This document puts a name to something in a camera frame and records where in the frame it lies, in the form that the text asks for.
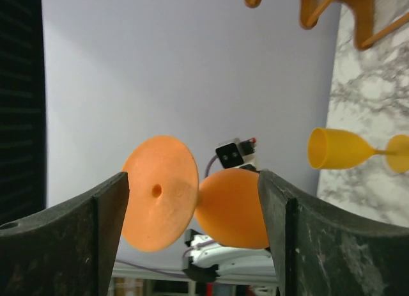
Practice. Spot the yellow wine glass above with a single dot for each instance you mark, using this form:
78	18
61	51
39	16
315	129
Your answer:
342	149

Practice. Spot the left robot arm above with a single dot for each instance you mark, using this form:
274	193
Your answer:
207	261

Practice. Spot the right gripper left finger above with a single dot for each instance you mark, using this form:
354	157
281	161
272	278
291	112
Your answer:
67	249

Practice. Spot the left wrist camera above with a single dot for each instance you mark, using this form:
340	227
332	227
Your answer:
237	153

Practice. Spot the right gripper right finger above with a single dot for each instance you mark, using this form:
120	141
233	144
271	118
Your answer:
320	249

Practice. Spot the orange wine glass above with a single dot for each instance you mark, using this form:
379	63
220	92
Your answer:
166	194

